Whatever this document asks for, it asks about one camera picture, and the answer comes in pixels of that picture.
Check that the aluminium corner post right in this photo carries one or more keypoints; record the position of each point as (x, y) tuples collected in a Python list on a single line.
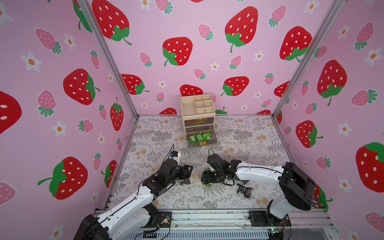
[(321, 33)]

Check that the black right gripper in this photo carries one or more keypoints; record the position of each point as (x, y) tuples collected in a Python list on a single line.
[(208, 176)]

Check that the aluminium corner post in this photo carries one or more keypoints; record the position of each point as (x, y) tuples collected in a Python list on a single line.
[(90, 17), (321, 33)]

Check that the green cookie packet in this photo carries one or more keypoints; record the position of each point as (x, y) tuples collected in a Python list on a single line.
[(207, 185), (199, 137), (193, 139), (207, 136)]

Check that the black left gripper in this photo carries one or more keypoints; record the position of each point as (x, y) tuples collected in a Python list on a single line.
[(183, 171)]

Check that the cream drawer organizer cabinet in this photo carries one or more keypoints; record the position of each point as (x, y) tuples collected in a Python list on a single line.
[(197, 107)]

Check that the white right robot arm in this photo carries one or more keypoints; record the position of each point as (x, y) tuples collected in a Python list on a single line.
[(297, 187)]

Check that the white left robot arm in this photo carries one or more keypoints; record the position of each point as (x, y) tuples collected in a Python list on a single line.
[(126, 207)]

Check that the aluminium corner post left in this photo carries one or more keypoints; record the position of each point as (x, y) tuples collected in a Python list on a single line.
[(90, 17)]

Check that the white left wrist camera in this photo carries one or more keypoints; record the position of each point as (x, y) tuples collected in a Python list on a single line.
[(175, 156)]

